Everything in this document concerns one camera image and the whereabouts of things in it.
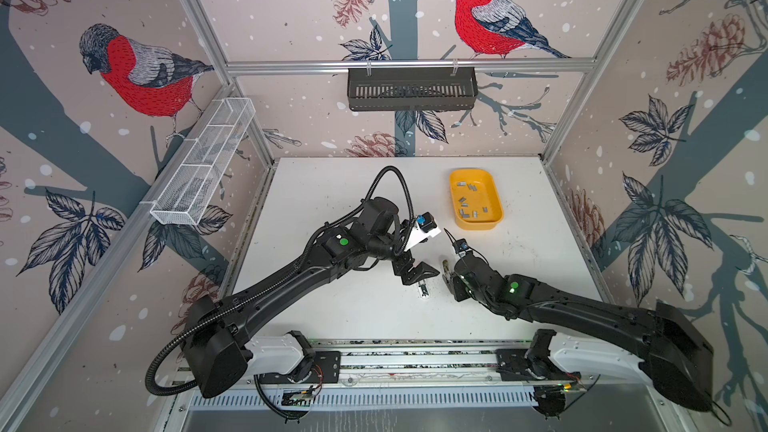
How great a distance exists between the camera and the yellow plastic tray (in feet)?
3.37

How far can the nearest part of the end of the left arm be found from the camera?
0.62m

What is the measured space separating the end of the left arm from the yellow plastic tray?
40 centimetres
